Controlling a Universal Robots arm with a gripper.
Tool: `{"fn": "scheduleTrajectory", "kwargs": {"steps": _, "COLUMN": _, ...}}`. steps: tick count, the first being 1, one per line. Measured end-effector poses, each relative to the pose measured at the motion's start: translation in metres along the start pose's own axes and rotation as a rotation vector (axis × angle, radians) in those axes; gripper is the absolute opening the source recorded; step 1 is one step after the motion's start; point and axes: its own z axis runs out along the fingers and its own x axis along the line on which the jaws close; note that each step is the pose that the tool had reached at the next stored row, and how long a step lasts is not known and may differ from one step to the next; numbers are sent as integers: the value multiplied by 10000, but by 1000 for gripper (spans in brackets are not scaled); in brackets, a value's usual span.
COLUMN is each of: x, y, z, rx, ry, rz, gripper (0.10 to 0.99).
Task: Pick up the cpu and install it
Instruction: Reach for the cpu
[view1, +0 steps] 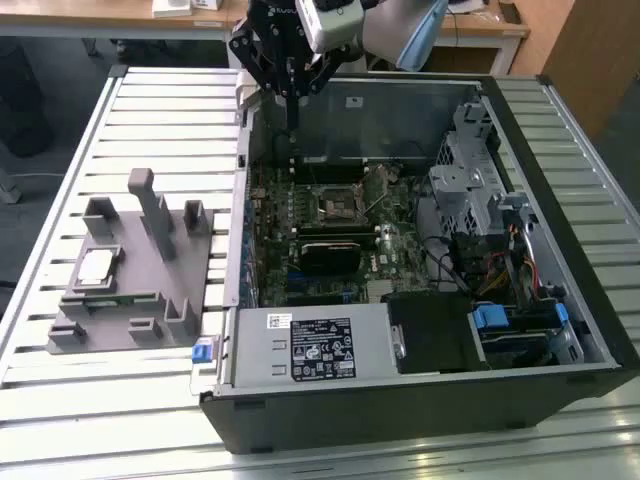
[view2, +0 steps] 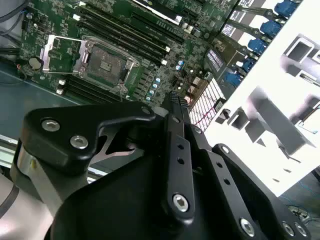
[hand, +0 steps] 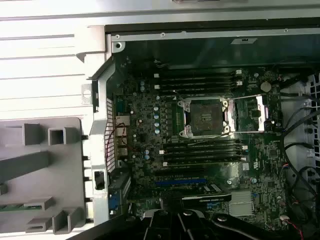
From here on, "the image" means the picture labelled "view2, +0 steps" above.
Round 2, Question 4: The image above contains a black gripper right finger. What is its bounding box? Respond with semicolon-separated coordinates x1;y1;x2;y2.
177;97;314;240

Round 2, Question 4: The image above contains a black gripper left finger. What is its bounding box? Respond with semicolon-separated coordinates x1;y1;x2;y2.
21;91;196;224

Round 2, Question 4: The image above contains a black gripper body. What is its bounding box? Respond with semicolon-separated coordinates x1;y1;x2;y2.
46;119;243;240

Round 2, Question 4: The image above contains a metal socket cover frame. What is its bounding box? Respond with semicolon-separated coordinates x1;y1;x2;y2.
39;34;89;75

